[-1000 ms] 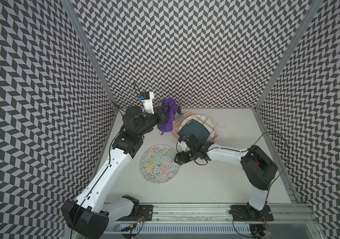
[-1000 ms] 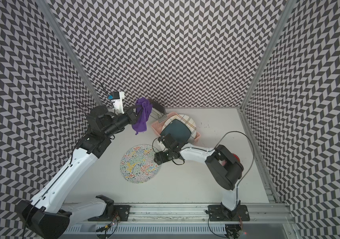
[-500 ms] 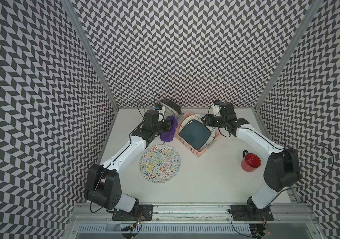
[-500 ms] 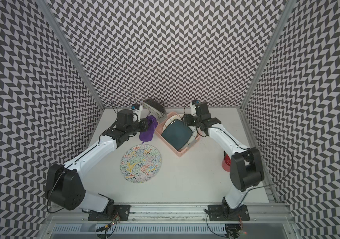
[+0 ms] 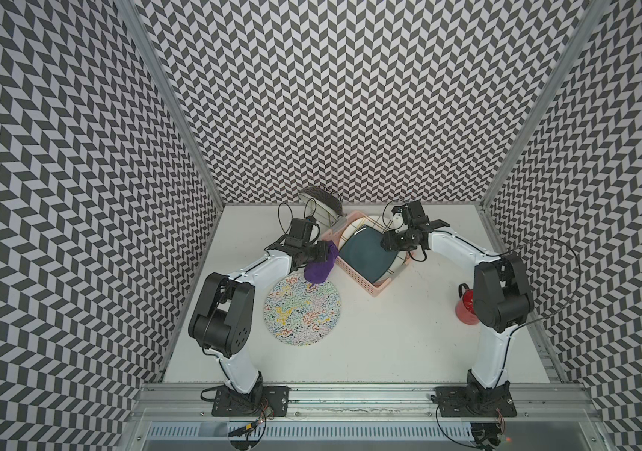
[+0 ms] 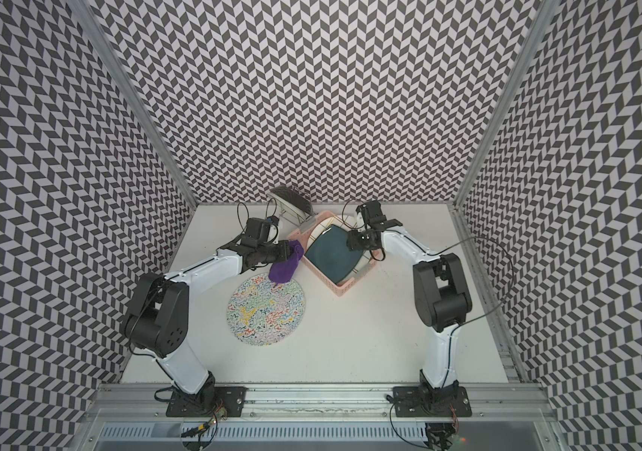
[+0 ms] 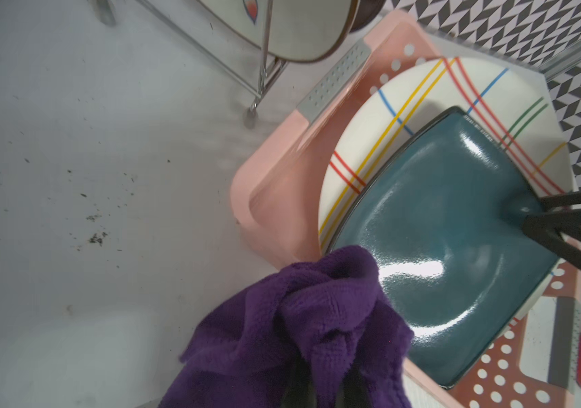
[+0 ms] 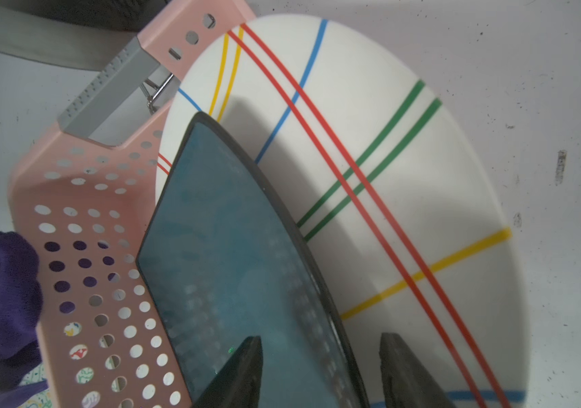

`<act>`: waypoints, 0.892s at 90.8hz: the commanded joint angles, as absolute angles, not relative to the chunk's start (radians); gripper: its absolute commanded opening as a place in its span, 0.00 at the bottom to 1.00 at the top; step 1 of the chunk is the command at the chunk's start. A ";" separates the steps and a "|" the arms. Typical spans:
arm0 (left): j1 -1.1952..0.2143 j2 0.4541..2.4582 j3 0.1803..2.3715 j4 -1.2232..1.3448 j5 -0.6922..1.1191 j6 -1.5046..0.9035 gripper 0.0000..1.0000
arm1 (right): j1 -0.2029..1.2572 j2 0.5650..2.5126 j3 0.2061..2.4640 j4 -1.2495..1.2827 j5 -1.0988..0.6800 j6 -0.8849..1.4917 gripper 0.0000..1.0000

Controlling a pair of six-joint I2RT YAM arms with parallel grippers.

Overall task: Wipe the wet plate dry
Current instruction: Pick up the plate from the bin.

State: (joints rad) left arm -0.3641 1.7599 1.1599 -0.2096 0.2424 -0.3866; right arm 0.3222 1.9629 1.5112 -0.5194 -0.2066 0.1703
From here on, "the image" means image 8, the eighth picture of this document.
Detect colourful squiggle round plate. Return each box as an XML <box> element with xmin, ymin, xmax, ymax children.
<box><xmin>19</xmin><ymin>322</ymin><xmax>101</xmax><ymax>408</ymax></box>

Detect white plate coloured stripes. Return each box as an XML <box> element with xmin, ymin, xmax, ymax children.
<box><xmin>156</xmin><ymin>15</ymin><xmax>528</xmax><ymax>407</ymax></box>

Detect teal square plate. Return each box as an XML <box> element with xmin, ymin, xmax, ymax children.
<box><xmin>137</xmin><ymin>112</ymin><xmax>369</xmax><ymax>407</ymax></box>

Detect pink perforated basket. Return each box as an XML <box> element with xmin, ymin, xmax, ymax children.
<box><xmin>8</xmin><ymin>1</ymin><xmax>254</xmax><ymax>407</ymax></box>

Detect purple cloth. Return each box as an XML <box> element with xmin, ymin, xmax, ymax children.
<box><xmin>0</xmin><ymin>231</ymin><xmax>48</xmax><ymax>407</ymax></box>

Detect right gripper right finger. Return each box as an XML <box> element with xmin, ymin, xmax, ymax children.
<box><xmin>380</xmin><ymin>333</ymin><xmax>455</xmax><ymax>408</ymax></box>

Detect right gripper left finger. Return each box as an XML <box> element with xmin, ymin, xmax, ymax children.
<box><xmin>192</xmin><ymin>336</ymin><xmax>263</xmax><ymax>408</ymax></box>

